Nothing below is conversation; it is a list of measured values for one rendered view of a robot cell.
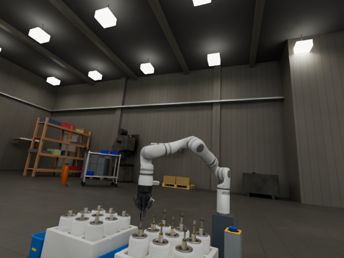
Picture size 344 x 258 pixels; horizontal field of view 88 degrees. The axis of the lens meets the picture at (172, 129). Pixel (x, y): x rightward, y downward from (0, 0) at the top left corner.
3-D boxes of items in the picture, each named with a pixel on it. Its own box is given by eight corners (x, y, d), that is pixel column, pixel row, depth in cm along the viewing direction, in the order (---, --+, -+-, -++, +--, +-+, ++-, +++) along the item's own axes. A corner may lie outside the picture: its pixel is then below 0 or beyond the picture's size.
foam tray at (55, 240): (93, 241, 137) (97, 216, 141) (134, 256, 120) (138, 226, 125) (39, 262, 103) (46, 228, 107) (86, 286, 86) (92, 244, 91)
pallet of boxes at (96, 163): (113, 179, 844) (116, 154, 871) (101, 179, 771) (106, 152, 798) (93, 177, 884) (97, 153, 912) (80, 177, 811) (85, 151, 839)
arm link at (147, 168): (136, 173, 97) (142, 174, 90) (140, 145, 101) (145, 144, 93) (148, 174, 101) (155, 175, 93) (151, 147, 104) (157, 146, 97)
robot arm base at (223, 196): (217, 211, 136) (217, 188, 140) (230, 213, 133) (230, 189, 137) (215, 214, 128) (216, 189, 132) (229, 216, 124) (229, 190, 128)
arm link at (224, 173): (232, 168, 138) (232, 191, 134) (220, 167, 144) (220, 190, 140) (227, 167, 131) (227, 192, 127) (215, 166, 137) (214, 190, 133)
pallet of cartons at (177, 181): (161, 186, 688) (162, 175, 697) (168, 185, 757) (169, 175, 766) (190, 189, 649) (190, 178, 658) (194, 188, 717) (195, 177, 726)
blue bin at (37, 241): (70, 241, 134) (74, 224, 137) (81, 245, 130) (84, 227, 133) (25, 257, 108) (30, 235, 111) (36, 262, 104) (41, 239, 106)
